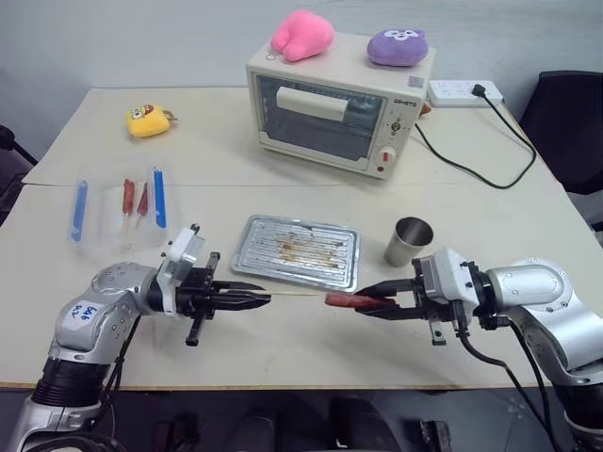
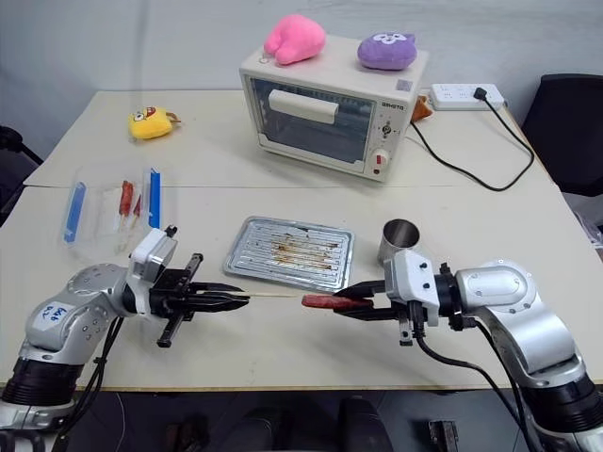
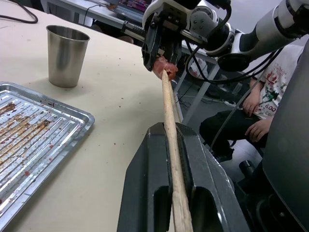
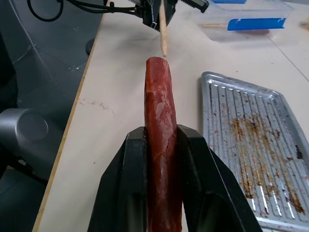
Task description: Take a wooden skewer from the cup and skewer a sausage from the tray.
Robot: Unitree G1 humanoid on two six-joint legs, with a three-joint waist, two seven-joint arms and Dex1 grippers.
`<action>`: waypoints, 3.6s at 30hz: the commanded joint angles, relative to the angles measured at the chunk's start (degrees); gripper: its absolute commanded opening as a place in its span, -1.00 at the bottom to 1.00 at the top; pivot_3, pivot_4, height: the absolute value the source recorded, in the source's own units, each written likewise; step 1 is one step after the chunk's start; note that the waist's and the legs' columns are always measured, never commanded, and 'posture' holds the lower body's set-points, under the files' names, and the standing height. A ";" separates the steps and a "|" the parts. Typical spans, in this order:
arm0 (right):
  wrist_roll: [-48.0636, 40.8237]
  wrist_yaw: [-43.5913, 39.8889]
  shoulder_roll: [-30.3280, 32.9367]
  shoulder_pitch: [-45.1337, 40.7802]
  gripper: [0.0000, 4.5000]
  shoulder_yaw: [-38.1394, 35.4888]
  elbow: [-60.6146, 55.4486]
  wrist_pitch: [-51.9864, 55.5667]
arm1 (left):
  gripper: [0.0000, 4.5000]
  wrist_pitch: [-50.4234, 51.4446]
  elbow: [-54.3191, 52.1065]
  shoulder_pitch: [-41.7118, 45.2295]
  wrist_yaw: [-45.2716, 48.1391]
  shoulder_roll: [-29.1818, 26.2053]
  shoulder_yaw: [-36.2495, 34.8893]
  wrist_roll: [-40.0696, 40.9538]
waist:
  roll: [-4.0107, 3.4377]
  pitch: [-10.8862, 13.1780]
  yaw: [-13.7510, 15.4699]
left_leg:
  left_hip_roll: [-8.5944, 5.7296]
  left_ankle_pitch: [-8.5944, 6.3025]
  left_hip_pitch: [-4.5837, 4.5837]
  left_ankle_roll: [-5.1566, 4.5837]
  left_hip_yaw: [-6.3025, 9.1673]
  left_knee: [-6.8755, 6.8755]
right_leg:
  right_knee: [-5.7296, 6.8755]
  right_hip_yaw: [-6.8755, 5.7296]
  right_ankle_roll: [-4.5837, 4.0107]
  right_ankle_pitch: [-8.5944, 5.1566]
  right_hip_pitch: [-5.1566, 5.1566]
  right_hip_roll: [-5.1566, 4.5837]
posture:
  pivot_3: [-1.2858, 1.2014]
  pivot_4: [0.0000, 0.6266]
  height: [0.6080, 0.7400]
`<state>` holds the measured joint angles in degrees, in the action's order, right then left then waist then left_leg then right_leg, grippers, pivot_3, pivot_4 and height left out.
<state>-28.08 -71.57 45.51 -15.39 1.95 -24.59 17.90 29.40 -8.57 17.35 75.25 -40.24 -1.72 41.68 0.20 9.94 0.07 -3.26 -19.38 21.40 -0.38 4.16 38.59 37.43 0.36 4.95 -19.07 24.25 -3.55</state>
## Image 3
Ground stained metal baking tray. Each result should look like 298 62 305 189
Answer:
0 81 96 224

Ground laptop with colourful screen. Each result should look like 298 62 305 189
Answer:
115 0 151 15

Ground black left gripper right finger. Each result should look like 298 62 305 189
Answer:
175 122 252 232

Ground stainless steel cup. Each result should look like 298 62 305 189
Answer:
45 25 91 88

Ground black cable on table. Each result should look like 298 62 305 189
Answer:
0 0 39 24

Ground pink sausage piece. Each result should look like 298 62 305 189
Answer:
153 56 179 81

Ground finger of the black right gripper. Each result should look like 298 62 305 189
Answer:
140 25 168 71
169 41 183 66

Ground bystander white printed shirt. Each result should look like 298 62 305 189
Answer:
250 45 305 121

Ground wooden skewer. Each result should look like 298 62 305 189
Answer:
161 69 194 232

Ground bystander left hand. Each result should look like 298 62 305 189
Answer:
244 119 270 143

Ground bystander black trousers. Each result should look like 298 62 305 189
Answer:
199 109 269 163

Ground bystander right hand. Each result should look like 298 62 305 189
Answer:
242 90 263 116

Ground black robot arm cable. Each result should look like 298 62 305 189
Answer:
184 0 284 85

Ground thin grey cable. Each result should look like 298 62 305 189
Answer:
209 81 257 152

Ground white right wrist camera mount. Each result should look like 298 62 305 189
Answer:
142 0 202 29

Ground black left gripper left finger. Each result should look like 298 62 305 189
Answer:
117 122 173 232

